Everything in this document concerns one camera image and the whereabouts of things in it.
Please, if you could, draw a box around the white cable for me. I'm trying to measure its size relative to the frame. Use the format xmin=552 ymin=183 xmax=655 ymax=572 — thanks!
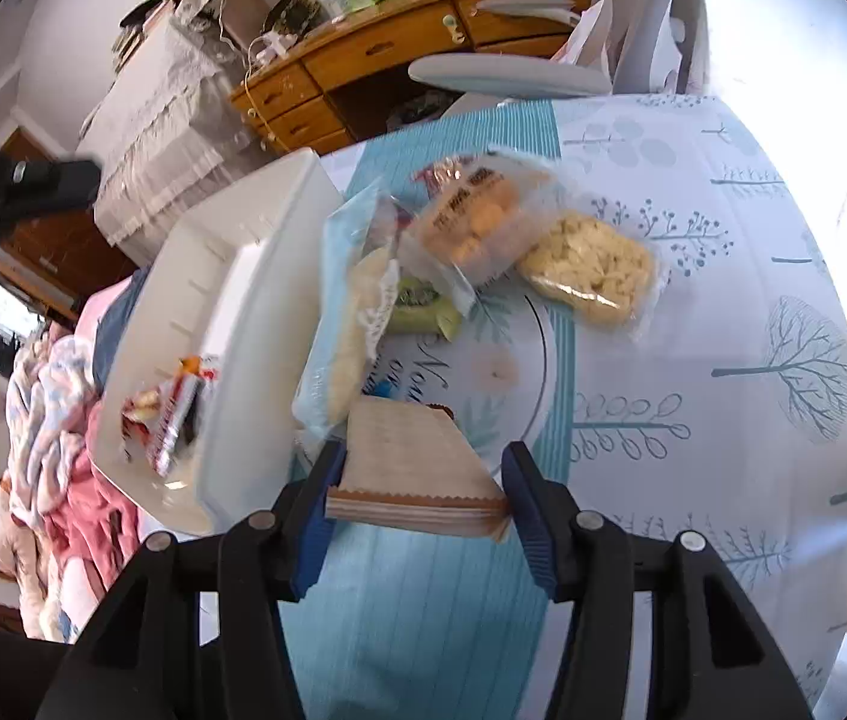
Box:
xmin=243 ymin=60 xmax=278 ymax=151

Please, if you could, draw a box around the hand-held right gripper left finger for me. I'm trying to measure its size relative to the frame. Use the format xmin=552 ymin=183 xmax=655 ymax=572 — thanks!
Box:
xmin=37 ymin=439 xmax=349 ymax=720

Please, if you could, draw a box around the large blue white snack packet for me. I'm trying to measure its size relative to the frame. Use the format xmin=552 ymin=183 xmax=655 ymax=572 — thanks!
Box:
xmin=292 ymin=178 xmax=402 ymax=440

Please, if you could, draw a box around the white power strip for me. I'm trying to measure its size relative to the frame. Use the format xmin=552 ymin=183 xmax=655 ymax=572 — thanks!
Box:
xmin=247 ymin=30 xmax=297 ymax=65

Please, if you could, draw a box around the wooden desk with drawers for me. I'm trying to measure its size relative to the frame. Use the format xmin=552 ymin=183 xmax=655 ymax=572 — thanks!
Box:
xmin=228 ymin=0 xmax=597 ymax=158

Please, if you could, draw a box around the stack of books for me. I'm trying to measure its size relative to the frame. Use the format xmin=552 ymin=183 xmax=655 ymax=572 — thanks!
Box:
xmin=112 ymin=0 xmax=173 ymax=68

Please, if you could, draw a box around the white red cartoon snack packet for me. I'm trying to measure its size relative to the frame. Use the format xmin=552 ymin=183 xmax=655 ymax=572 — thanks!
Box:
xmin=119 ymin=386 xmax=165 ymax=458

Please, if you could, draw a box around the brown wooden door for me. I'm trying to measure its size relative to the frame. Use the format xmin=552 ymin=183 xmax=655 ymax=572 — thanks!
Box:
xmin=0 ymin=127 xmax=139 ymax=323

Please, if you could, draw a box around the trash bin with plastic liner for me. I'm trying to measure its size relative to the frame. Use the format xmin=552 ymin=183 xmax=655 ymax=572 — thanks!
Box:
xmin=385 ymin=90 xmax=454 ymax=132

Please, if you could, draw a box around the black patterned bag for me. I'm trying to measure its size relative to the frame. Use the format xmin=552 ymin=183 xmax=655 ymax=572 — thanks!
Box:
xmin=262 ymin=0 xmax=325 ymax=38

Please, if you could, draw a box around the floral fabric pouch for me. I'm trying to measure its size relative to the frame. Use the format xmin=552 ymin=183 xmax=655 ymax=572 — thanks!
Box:
xmin=172 ymin=0 xmax=218 ymax=31

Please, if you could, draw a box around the pink bedsheet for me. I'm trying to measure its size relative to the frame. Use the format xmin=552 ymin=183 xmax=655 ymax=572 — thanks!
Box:
xmin=74 ymin=292 xmax=116 ymax=350

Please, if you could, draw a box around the brown paper snack packet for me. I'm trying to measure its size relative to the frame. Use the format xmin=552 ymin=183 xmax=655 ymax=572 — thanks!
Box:
xmin=324 ymin=396 xmax=513 ymax=541

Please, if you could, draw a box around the white orange snack bar packet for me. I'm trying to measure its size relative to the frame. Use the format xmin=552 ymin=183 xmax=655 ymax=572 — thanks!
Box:
xmin=175 ymin=356 xmax=222 ymax=383

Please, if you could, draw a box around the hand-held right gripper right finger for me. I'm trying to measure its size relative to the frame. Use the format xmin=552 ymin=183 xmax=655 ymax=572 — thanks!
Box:
xmin=502 ymin=441 xmax=815 ymax=720

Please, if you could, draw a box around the white plastic storage box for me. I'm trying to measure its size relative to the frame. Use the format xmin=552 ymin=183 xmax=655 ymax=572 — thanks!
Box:
xmin=85 ymin=146 xmax=345 ymax=537

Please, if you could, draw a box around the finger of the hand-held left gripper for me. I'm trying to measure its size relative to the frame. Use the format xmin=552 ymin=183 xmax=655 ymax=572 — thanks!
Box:
xmin=7 ymin=157 xmax=103 ymax=212

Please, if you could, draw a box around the grey office chair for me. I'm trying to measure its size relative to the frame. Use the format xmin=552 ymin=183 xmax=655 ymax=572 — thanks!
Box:
xmin=385 ymin=0 xmax=710 ymax=121

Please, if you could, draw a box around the yellow puffed rice cake packet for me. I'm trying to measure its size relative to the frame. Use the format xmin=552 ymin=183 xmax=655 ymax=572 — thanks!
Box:
xmin=517 ymin=211 xmax=671 ymax=338
xmin=415 ymin=154 xmax=552 ymax=286

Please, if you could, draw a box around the navy blue cloth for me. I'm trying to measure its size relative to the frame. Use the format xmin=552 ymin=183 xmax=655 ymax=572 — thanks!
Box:
xmin=91 ymin=270 xmax=154 ymax=391

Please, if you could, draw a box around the floral quilt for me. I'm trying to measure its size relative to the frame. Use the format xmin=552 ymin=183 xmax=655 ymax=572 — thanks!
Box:
xmin=0 ymin=330 xmax=105 ymax=638

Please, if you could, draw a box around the white plastic bag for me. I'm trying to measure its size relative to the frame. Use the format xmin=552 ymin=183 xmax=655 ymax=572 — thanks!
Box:
xmin=550 ymin=0 xmax=615 ymax=68

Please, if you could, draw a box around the green snack packet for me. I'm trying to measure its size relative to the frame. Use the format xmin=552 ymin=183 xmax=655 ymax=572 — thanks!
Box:
xmin=385 ymin=277 xmax=465 ymax=338

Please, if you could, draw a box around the pink towel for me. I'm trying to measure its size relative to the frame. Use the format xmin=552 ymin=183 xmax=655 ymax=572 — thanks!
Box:
xmin=44 ymin=457 xmax=143 ymax=593

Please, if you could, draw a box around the white lace covered cabinet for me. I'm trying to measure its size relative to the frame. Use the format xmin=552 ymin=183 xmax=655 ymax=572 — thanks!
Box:
xmin=78 ymin=0 xmax=282 ymax=248

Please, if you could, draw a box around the red cookie packet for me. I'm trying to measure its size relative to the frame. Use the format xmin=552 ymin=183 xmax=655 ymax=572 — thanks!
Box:
xmin=149 ymin=375 xmax=218 ymax=475

